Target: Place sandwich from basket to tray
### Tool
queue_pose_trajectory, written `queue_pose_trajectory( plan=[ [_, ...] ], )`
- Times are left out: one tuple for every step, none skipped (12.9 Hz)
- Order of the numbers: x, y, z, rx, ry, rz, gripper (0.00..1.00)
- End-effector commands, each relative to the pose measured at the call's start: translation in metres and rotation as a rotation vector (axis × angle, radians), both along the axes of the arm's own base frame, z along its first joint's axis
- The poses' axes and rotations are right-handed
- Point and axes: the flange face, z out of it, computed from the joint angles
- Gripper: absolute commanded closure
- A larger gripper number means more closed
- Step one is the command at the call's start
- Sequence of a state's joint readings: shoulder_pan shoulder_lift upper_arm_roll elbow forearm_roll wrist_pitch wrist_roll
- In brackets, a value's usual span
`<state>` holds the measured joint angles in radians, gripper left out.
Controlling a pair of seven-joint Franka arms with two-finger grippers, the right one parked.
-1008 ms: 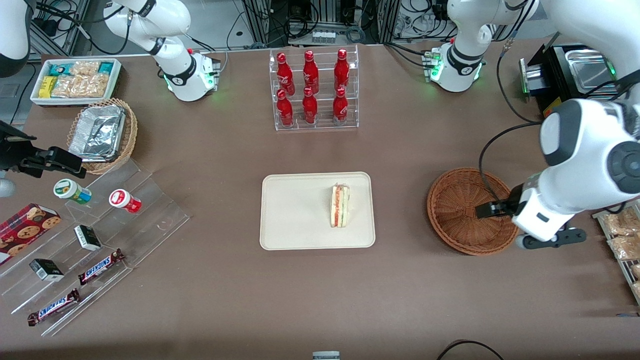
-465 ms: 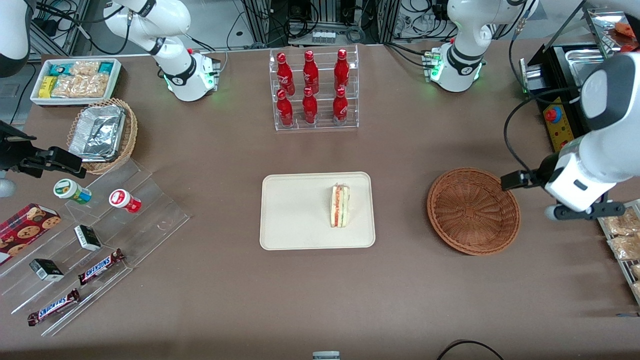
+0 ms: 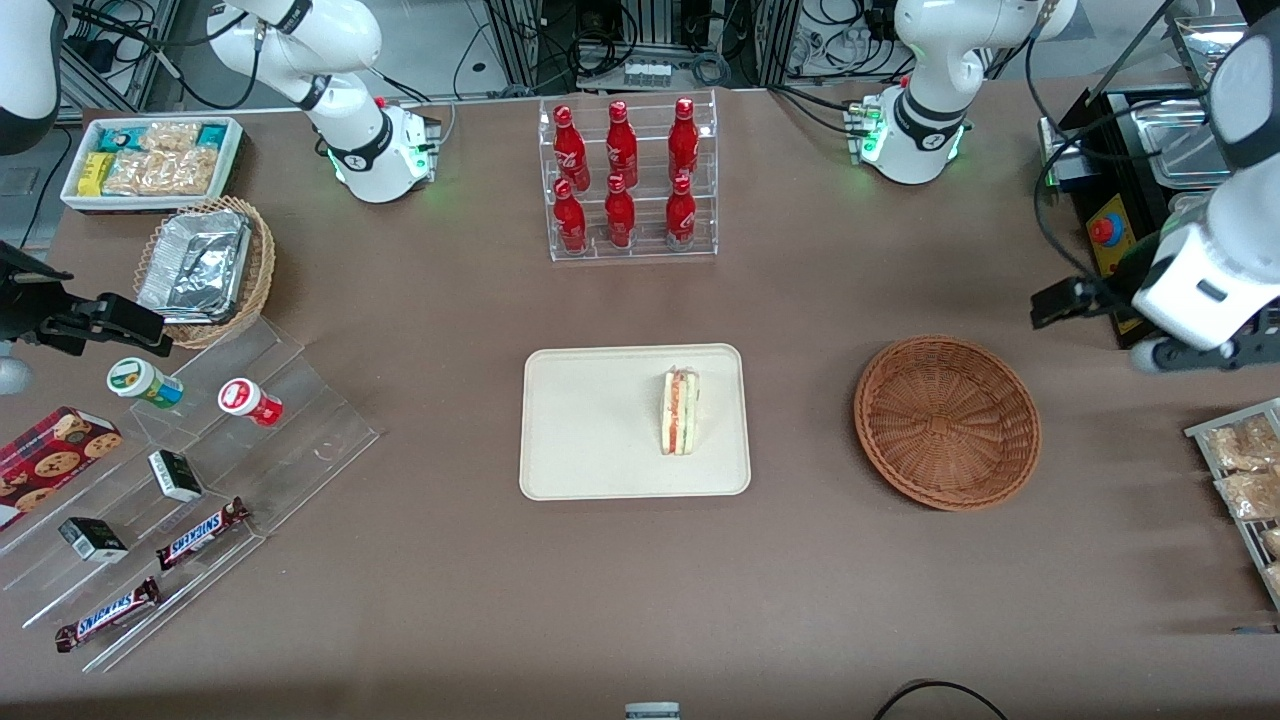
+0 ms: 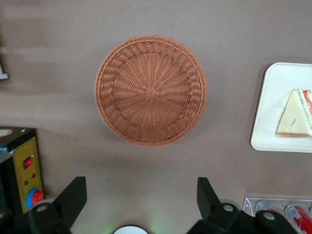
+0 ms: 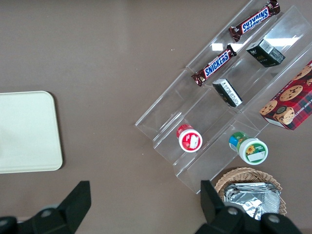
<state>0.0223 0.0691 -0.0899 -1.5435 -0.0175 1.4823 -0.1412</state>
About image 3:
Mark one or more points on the green-lidded white cup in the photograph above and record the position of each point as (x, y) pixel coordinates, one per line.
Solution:
(140, 380)

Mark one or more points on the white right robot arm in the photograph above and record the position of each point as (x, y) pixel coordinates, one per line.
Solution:
(340, 40)

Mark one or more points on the grey device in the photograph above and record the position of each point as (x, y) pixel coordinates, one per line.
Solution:
(652, 712)

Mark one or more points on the small black white box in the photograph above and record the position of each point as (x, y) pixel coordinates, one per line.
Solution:
(92, 540)
(175, 476)

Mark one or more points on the beige plastic tray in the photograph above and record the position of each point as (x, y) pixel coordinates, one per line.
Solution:
(590, 420)

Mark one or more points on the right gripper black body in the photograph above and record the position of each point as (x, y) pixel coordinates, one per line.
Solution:
(22, 306)

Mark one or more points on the red-lidded white cup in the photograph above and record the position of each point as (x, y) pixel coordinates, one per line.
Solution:
(245, 400)

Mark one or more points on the clear acrylic bottle rack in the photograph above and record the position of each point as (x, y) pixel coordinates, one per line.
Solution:
(700, 215)

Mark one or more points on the clear bag of granola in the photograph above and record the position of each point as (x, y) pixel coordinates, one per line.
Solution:
(170, 135)
(160, 172)

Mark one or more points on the clear acrylic stepped stand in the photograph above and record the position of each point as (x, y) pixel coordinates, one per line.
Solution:
(300, 440)

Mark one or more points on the red cola bottle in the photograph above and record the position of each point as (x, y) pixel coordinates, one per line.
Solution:
(621, 150)
(570, 150)
(683, 145)
(619, 218)
(570, 225)
(681, 215)

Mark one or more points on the Snickers chocolate bar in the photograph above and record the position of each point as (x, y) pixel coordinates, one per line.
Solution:
(107, 615)
(200, 533)

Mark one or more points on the light tan wicker basket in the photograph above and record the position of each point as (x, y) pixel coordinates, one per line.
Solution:
(262, 260)

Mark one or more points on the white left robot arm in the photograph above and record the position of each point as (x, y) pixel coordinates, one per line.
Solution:
(1210, 270)

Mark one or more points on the clear bag of crackers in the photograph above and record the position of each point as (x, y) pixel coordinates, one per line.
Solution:
(1245, 445)
(1275, 578)
(1273, 542)
(1255, 495)

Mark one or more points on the red cookie box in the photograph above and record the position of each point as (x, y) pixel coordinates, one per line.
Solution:
(50, 460)

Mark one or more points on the teal snack packet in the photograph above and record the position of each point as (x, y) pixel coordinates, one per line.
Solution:
(210, 136)
(120, 138)

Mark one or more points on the steel warmer pan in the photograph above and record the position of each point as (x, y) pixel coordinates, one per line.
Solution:
(1185, 205)
(1175, 140)

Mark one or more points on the yellow snack packet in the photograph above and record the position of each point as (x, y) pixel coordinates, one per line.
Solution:
(95, 173)

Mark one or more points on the brown round wicker basket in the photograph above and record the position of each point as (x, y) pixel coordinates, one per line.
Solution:
(945, 425)

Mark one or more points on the white plastic bin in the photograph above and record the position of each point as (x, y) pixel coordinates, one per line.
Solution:
(232, 165)

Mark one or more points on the white power strip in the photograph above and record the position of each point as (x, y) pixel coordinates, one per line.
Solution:
(648, 73)

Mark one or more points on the black food warmer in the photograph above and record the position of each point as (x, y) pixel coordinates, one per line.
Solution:
(1112, 258)

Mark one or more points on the aluminium foil tray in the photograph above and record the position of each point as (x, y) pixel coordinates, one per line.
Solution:
(195, 265)

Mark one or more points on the triangle sandwich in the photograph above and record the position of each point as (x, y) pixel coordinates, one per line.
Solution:
(680, 410)

